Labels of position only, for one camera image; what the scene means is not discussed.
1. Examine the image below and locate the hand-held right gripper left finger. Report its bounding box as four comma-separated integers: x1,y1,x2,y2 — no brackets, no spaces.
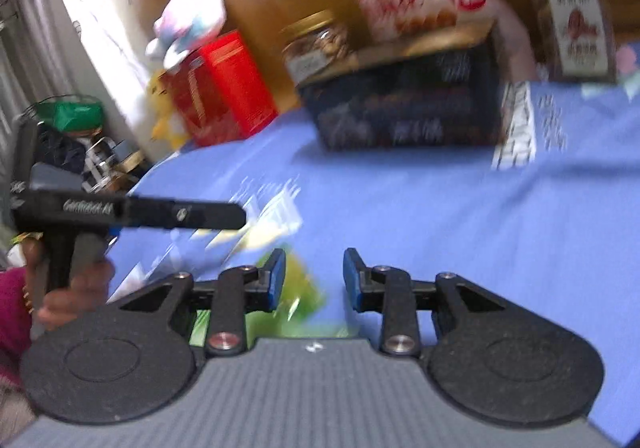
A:
107,248,287,356

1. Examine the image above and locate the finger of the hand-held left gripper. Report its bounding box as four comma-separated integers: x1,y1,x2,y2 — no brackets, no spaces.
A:
127,197,247,231

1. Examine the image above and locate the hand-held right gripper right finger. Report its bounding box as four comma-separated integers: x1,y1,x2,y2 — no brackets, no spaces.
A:
342,248,576,358

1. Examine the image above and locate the dark green snack packet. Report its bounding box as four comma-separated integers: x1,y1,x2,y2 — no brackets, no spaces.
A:
190,250,351,346

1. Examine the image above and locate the person's left forearm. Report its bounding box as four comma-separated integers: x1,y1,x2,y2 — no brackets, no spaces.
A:
0,268,38,389

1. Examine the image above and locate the person's left hand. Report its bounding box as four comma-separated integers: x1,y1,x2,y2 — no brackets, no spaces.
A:
25,238,115,329

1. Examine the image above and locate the dark bag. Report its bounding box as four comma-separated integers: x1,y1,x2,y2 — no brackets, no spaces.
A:
15,120,101,189

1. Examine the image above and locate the green bag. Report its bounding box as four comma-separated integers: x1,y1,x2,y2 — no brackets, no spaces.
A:
37,98,106,134

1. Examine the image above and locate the yellow plush toy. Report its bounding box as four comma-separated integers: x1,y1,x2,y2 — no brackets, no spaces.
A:
147,70,192,150

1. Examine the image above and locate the blue bed sheet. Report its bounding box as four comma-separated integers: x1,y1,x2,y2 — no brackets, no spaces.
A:
105,78,640,444

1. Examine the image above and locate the red gift box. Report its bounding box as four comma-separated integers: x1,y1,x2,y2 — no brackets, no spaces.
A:
165,30,278,147

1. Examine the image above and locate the black gift box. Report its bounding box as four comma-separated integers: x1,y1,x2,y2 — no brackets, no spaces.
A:
297,23,505,151

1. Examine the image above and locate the grey curtain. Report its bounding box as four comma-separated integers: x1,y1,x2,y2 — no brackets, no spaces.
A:
0,0,68,129

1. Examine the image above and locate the pink white plush toy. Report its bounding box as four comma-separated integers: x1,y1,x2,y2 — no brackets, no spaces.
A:
145,0,227,70

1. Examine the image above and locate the short gold-lid nut jar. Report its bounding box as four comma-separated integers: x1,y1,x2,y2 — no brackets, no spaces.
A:
280,10,352,85

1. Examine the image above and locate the tall yellow-lid nut jar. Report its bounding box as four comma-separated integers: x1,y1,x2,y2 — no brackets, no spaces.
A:
512,0,619,85

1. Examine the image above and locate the pink cloth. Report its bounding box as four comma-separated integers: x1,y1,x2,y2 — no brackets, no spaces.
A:
615,43,640,96

